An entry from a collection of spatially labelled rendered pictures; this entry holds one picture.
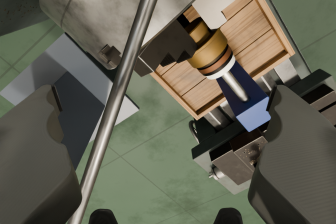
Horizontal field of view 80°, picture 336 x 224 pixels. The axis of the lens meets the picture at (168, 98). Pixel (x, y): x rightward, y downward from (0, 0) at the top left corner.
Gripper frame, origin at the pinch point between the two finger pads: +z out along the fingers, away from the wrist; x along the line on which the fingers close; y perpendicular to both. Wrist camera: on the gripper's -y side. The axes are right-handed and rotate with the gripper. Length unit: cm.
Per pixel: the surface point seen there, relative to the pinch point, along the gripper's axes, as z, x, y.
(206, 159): 41, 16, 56
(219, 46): 24.2, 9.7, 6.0
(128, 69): 3.9, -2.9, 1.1
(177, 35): 22.6, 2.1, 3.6
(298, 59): 81, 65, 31
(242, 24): 47, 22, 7
